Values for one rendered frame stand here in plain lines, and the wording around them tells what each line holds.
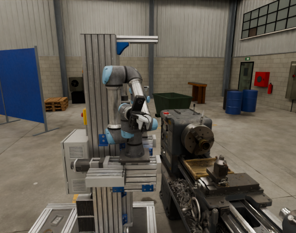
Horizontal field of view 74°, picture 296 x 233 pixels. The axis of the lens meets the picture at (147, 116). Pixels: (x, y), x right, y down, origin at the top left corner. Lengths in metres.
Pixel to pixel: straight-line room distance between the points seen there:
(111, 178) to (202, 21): 12.28
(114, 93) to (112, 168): 0.55
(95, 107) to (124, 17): 10.64
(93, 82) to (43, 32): 10.87
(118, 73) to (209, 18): 12.24
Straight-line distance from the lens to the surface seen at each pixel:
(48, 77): 12.17
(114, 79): 1.29
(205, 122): 2.21
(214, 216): 1.51
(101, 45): 1.54
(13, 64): 7.09
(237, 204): 1.68
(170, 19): 12.47
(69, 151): 1.69
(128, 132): 1.11
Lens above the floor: 1.79
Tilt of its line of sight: 14 degrees down
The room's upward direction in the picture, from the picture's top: straight up
